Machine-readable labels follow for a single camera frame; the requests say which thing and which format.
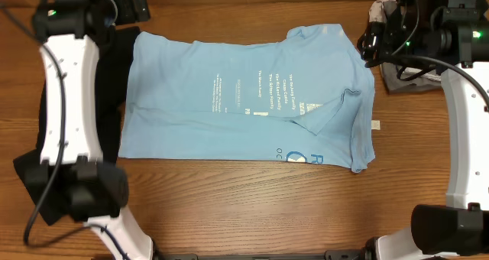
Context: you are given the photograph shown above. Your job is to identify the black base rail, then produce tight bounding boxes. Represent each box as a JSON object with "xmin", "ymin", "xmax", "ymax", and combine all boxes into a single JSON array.
[{"xmin": 154, "ymin": 249, "xmax": 377, "ymax": 260}]

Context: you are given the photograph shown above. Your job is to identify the light blue t-shirt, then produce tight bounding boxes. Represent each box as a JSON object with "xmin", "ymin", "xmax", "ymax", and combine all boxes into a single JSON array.
[{"xmin": 118, "ymin": 24, "xmax": 375, "ymax": 173}]

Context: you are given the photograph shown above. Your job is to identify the grey folded garment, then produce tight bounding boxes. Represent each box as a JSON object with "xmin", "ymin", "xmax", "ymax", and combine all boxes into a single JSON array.
[{"xmin": 380, "ymin": 63, "xmax": 442, "ymax": 94}]

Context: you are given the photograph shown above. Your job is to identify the beige patterned garment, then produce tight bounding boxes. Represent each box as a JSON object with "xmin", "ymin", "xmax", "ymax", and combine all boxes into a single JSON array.
[{"xmin": 365, "ymin": 0, "xmax": 397, "ymax": 34}]

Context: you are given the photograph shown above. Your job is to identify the black t-shirt on left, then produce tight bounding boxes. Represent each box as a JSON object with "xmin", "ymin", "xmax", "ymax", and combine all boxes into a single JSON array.
[{"xmin": 13, "ymin": 27, "xmax": 141, "ymax": 226}]

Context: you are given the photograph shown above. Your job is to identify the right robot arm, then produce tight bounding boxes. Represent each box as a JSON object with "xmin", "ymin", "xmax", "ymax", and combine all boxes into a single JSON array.
[{"xmin": 345, "ymin": 0, "xmax": 488, "ymax": 260}]

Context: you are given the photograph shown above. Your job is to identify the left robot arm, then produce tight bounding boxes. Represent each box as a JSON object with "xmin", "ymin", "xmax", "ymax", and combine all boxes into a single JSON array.
[{"xmin": 21, "ymin": 0, "xmax": 159, "ymax": 259}]

